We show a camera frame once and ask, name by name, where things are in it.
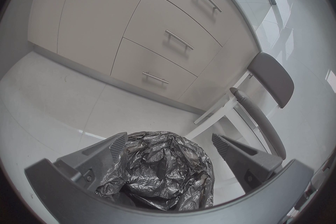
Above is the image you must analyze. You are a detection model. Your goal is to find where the grey and white chair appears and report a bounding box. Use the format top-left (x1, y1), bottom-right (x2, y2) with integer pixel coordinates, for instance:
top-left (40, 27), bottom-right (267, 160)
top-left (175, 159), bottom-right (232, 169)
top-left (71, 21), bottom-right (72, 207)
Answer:
top-left (185, 52), bottom-right (294, 160)

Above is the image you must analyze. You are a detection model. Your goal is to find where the black plastic bag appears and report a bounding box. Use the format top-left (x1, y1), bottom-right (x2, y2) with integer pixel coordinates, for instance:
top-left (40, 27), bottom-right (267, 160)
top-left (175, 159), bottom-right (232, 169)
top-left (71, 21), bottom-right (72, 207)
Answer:
top-left (95, 131), bottom-right (216, 211)

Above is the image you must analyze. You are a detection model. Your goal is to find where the beige cabinet with drawers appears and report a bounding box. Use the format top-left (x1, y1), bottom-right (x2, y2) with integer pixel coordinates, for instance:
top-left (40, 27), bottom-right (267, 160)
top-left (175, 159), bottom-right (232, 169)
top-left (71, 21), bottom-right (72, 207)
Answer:
top-left (27, 0), bottom-right (263, 116)

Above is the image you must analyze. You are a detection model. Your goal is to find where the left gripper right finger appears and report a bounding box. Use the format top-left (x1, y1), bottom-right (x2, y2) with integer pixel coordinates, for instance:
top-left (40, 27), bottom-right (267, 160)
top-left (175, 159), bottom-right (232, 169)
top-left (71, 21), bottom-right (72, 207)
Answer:
top-left (211, 133), bottom-right (283, 193)

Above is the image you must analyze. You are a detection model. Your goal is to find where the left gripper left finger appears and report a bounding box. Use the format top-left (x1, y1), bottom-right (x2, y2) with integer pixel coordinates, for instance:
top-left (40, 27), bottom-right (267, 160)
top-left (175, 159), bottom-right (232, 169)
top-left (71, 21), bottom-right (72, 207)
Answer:
top-left (56, 132), bottom-right (128, 190)

